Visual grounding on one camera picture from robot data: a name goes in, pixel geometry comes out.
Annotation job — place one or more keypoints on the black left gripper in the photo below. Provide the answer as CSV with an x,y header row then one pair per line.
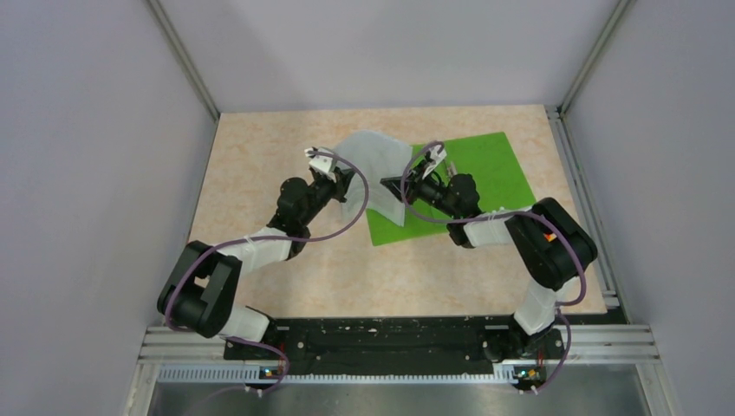
x,y
341,184

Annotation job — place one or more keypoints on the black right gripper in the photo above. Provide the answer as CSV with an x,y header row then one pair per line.
x,y
413,185

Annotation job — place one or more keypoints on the white printed paper sheet front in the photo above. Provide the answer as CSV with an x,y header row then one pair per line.
x,y
378,156

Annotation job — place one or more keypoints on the chrome folder clip mechanism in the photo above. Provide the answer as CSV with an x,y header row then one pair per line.
x,y
451,170

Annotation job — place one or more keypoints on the green plastic clip folder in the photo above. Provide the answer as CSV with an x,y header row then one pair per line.
x,y
500,181

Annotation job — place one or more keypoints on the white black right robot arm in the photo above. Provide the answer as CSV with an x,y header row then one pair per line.
x,y
554,248

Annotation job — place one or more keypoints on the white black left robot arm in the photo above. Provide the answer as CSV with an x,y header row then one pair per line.
x,y
199,295

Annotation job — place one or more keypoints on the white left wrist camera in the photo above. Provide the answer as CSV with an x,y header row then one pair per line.
x,y
321,160

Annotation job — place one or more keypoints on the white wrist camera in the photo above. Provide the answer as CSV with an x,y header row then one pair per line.
x,y
434,156
321,160

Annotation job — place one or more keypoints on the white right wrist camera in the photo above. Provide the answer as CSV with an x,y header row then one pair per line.
x,y
434,156

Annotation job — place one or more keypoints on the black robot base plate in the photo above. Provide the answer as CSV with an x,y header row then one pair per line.
x,y
398,346

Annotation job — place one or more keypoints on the aluminium corner post left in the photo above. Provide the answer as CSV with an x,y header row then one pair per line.
x,y
183,58

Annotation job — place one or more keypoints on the aluminium corner post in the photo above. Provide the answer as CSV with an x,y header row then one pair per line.
x,y
595,54
183,58

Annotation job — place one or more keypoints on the aluminium corner post right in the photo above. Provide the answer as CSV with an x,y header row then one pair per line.
x,y
595,54

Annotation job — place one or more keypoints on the aluminium frame rail front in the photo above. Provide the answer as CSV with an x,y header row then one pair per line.
x,y
166,355

